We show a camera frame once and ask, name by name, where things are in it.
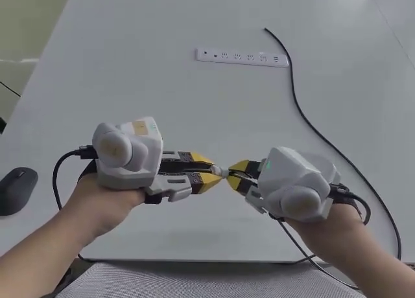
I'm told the black computer mouse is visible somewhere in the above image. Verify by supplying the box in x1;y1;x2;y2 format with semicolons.
0;167;39;217

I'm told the person's right forearm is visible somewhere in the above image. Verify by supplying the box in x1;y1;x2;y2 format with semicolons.
296;223;415;298

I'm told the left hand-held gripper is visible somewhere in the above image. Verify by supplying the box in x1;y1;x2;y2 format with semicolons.
91;116;225;205

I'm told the white cable gland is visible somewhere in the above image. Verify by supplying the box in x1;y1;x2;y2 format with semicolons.
209;165;230;179

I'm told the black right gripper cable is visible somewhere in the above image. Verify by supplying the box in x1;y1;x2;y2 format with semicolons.
268;182;372;291

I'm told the white table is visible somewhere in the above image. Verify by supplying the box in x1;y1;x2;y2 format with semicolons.
0;0;415;266

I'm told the person's right hand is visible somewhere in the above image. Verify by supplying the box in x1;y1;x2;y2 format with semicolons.
284;182;368;251

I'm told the adjacent white desk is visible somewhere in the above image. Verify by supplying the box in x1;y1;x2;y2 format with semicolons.
366;0;415;65

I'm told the person's left hand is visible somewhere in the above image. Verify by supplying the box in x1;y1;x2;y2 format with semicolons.
65;161;147;241

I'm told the person's body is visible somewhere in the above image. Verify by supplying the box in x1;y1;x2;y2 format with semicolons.
60;261;359;298

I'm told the person's left forearm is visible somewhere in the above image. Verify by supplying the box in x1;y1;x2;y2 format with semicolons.
0;209;110;298

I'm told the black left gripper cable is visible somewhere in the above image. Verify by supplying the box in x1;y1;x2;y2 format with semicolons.
52;144;98;212

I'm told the long black cable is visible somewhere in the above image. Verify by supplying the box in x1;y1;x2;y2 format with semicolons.
263;27;403;262

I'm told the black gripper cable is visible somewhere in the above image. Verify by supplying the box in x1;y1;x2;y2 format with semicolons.
268;182;372;291
52;144;98;212

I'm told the white power strip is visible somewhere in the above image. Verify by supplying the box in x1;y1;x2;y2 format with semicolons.
195;47;290;68

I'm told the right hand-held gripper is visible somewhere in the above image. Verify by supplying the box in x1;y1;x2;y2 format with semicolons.
226;145;342;223

